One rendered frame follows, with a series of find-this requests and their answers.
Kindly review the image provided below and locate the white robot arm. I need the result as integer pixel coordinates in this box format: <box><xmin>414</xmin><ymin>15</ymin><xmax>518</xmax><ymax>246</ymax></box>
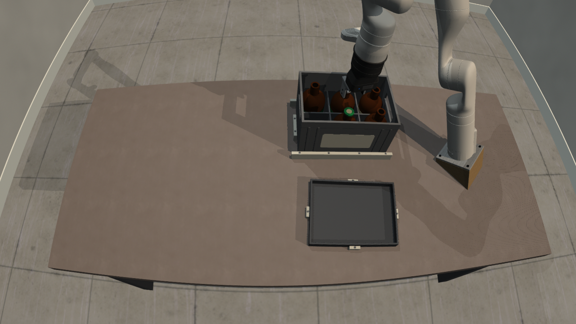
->
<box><xmin>360</xmin><ymin>0</ymin><xmax>477</xmax><ymax>161</ymax></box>

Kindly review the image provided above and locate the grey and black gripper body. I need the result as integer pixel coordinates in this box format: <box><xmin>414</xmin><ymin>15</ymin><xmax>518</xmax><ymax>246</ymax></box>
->
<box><xmin>341</xmin><ymin>27</ymin><xmax>390</xmax><ymax>93</ymax></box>

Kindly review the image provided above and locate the brown bottle with white cap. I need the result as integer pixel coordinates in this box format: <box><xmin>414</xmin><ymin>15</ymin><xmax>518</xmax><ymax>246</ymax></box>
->
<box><xmin>333</xmin><ymin>107</ymin><xmax>356</xmax><ymax>122</ymax></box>
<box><xmin>330</xmin><ymin>91</ymin><xmax>355</xmax><ymax>113</ymax></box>

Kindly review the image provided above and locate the grey bottle crate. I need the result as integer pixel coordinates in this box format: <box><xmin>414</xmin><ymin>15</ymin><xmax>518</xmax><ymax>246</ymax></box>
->
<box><xmin>296</xmin><ymin>71</ymin><xmax>395</xmax><ymax>152</ymax></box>

